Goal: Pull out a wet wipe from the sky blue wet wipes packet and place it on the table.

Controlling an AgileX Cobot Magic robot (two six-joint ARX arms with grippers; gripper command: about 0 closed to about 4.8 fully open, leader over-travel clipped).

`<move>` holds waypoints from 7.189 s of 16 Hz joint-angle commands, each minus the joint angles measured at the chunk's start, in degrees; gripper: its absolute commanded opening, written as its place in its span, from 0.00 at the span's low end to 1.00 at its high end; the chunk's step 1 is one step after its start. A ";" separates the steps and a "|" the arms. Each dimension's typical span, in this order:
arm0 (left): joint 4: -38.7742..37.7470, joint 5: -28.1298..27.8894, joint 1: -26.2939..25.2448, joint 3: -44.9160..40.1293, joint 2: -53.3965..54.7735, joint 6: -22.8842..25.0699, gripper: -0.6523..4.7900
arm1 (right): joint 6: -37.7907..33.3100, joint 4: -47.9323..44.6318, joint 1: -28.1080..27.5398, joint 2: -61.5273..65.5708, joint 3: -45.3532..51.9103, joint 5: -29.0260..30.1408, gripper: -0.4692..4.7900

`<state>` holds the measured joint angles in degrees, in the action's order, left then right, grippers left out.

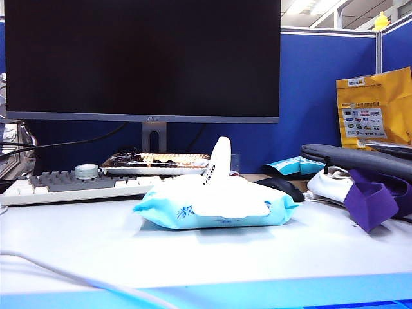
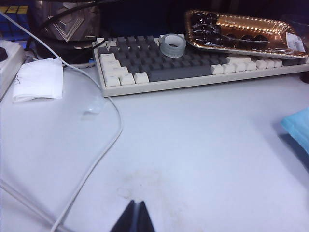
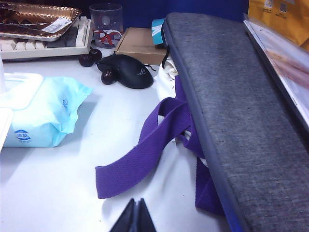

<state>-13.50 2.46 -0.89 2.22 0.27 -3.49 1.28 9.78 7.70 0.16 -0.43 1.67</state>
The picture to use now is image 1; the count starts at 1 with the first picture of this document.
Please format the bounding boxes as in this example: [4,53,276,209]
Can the sky blue wet wipes packet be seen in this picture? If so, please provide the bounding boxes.
[133,136,300,230]

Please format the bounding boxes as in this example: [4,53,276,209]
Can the small teal white packet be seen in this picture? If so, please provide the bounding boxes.
[262,156,326,176]

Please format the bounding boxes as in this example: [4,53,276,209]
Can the snack tray with biscuits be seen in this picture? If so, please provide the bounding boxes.
[99,152,212,176]

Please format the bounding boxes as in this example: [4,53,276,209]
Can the silver monitor stand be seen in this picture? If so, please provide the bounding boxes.
[141,122,168,154]

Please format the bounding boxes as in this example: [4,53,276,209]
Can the black computer mouse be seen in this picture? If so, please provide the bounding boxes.
[254,176,306,203]

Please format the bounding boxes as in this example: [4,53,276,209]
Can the black computer monitor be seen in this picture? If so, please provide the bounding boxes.
[3,0,281,124]

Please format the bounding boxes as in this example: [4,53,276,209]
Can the white tape roll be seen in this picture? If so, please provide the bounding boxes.
[74,163,99,180]

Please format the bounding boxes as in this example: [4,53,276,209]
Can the white cloth bag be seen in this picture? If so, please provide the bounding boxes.
[307,167,355,203]

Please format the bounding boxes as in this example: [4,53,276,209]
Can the white grey mechanical keyboard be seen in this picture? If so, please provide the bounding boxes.
[0,170,181,207]

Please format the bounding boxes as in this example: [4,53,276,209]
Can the grey fabric laptop sleeve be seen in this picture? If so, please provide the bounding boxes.
[301,144,412,184]

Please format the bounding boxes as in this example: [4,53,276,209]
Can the clear plastic container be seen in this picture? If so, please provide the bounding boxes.
[0,118,38,178]

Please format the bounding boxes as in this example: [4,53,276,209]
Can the yellow printed envelope bag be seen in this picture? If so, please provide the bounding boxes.
[336,66,412,151]

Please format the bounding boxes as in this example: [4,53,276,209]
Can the narrow blue partition panel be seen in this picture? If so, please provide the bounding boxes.
[378,14,412,73]

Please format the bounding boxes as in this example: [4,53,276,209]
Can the yellow rubber duck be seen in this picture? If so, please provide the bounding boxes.
[372,11,392,32]

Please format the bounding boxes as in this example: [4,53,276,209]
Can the short black cable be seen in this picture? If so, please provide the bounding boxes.
[191,124,207,152]

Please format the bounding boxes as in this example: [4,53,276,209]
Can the long black cable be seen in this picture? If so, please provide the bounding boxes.
[0,122,128,156]

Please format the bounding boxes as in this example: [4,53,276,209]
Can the white cable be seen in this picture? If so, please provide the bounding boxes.
[0,250,174,309]

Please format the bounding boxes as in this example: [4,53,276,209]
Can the purple fabric strap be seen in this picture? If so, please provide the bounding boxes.
[343,169,412,233]

